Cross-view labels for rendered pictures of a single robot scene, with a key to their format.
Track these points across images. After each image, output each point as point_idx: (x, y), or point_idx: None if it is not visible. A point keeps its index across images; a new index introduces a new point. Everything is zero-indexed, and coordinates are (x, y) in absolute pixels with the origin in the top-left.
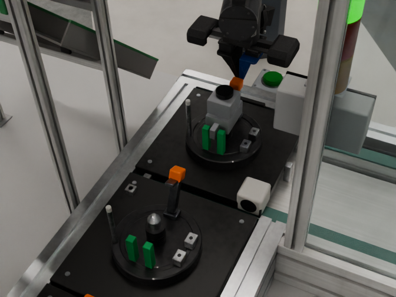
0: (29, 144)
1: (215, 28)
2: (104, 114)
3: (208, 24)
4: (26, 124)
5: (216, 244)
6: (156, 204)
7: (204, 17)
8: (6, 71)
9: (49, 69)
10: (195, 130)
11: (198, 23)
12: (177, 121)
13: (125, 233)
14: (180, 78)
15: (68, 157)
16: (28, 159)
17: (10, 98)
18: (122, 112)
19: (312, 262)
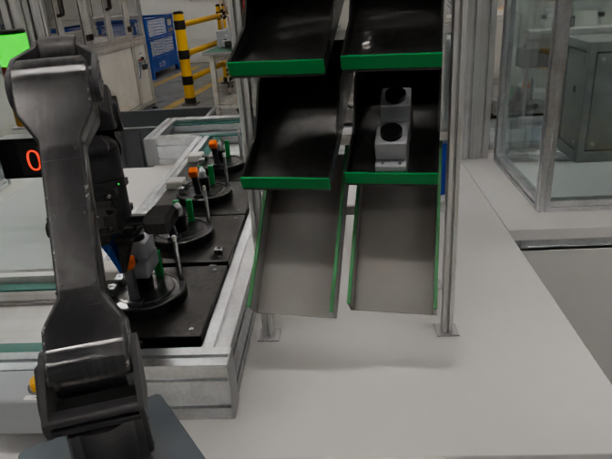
0: (385, 321)
1: (144, 215)
2: (336, 372)
3: (153, 210)
4: (412, 335)
5: None
6: (189, 240)
7: (159, 214)
8: (527, 381)
9: (474, 403)
10: (177, 285)
11: (165, 209)
12: (204, 300)
13: (204, 227)
14: (228, 350)
15: (332, 324)
16: (369, 311)
17: (469, 352)
18: None
19: None
